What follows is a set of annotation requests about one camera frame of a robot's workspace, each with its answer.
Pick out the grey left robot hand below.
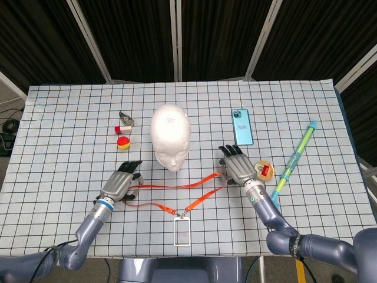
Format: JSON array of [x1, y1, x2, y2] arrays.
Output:
[[100, 160, 145, 204]]

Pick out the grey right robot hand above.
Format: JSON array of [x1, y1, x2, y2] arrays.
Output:
[[217, 144, 260, 187]]

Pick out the orange lanyard strap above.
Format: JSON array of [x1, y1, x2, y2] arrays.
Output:
[[122, 172, 229, 247]]

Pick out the white foam mannequin head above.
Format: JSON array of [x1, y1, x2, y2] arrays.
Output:
[[150, 103, 191, 172]]

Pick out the teal smartphone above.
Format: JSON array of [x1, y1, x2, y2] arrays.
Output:
[[231, 108, 254, 146]]

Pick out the red and yellow ball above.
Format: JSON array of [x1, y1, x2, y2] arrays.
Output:
[[116, 136, 131, 151]]

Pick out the blue and green toy pump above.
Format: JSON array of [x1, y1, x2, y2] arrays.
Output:
[[270, 120, 318, 207]]

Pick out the checked blue tablecloth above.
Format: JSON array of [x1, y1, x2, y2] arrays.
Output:
[[0, 78, 377, 260]]

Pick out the grey robot torso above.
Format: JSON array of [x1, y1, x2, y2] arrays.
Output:
[[117, 256, 245, 283]]

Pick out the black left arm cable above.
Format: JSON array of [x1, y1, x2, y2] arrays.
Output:
[[44, 240, 111, 283]]

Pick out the black arm strap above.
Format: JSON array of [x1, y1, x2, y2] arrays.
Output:
[[290, 234, 304, 261]]

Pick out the black floor cables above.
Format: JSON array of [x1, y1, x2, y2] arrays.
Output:
[[0, 100, 24, 157]]

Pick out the black folding screen white frame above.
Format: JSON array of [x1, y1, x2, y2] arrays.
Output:
[[0, 0, 377, 166]]

